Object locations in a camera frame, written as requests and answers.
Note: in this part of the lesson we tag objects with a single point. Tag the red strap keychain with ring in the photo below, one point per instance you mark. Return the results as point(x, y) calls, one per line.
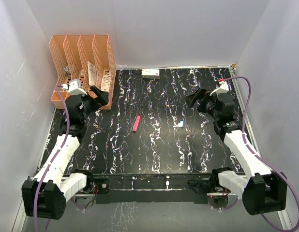
point(136, 123)

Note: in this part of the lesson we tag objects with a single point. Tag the white paper packet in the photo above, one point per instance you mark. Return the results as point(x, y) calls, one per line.
point(92, 73)

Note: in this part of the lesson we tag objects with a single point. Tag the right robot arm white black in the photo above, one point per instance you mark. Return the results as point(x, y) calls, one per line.
point(261, 190)

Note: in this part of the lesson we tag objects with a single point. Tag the small white red box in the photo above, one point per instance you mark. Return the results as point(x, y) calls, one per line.
point(150, 73)

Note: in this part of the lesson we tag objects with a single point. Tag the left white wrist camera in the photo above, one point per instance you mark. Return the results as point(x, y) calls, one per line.
point(74, 87)

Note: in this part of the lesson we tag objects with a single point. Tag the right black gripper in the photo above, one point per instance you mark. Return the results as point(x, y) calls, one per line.
point(201, 94)

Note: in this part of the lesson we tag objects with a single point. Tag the white labelled packet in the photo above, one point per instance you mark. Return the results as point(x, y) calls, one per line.
point(106, 82)

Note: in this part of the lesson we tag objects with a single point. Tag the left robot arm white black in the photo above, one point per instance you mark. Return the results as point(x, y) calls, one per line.
point(46, 194)

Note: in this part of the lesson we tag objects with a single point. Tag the round metal object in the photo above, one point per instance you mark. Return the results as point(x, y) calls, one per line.
point(67, 70)

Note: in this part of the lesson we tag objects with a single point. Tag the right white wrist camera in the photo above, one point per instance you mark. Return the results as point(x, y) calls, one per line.
point(222, 88)

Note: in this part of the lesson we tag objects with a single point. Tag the orange plastic file organizer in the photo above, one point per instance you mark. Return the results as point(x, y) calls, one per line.
point(75, 51)

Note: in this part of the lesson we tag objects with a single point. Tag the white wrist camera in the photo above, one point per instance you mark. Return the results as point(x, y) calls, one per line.
point(74, 87)
point(222, 88)

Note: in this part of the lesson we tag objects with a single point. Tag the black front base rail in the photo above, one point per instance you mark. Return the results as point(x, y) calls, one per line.
point(157, 188)

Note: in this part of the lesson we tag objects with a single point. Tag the silver key with blue tag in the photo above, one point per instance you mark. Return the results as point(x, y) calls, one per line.
point(180, 124)

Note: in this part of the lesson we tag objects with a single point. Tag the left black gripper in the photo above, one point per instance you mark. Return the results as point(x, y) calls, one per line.
point(102, 99)

